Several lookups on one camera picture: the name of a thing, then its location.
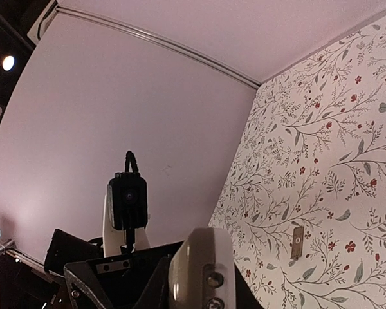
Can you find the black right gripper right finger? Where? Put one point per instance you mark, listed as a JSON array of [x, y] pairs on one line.
[[244, 296]]

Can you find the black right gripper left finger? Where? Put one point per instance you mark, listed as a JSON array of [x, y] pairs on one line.
[[136, 280]]

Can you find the beige remote control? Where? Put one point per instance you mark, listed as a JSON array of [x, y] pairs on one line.
[[202, 272]]

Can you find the beige battery cover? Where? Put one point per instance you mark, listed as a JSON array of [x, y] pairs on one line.
[[297, 242]]

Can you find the floral patterned table mat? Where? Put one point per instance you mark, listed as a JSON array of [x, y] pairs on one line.
[[313, 154]]

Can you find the ceiling spot light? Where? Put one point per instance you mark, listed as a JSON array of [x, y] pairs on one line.
[[8, 62]]

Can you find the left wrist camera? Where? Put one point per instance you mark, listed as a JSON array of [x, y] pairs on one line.
[[125, 215]]

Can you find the aluminium front rail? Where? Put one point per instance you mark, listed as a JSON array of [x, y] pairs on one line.
[[9, 248]]

